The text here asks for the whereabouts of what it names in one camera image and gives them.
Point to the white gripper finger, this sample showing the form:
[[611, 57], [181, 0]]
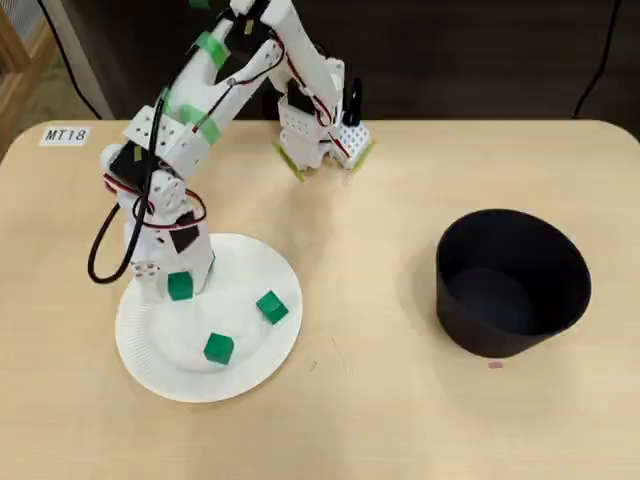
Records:
[[150, 285], [204, 275]]

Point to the green cube block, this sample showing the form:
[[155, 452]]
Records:
[[271, 306], [218, 347], [179, 286]]

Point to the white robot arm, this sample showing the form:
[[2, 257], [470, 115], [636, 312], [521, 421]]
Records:
[[300, 50]]

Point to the white paper plate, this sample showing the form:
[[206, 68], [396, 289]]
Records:
[[240, 360]]

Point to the black pot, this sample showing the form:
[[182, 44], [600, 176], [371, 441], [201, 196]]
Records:
[[500, 340]]

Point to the green tape strip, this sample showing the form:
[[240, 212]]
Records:
[[200, 122], [215, 46]]

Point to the yellow-green base board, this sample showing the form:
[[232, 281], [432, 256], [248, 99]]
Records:
[[292, 167]]

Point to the white MT18 label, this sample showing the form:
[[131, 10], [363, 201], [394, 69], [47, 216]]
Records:
[[65, 135]]

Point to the small green tape piece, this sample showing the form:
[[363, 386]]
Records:
[[200, 3]]

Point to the white mesh panel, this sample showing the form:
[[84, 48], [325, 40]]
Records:
[[25, 20]]

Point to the small pink tape mark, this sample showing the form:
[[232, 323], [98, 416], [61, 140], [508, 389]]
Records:
[[496, 365]]

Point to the wooden furniture frame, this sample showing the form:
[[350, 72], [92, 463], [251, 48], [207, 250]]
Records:
[[25, 75]]

